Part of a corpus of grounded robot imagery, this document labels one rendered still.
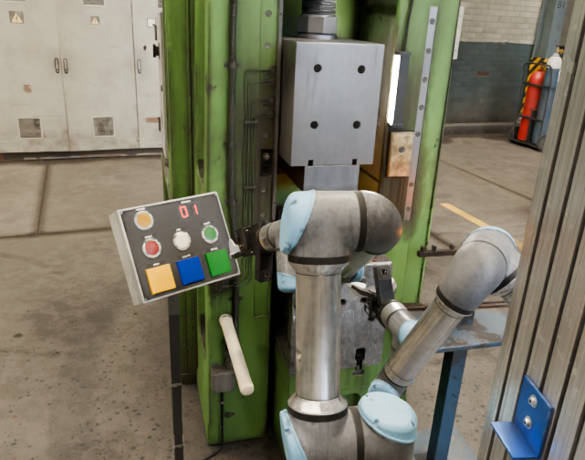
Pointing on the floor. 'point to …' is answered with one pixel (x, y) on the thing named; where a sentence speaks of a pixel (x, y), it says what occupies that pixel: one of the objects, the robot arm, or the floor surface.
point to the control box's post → (175, 373)
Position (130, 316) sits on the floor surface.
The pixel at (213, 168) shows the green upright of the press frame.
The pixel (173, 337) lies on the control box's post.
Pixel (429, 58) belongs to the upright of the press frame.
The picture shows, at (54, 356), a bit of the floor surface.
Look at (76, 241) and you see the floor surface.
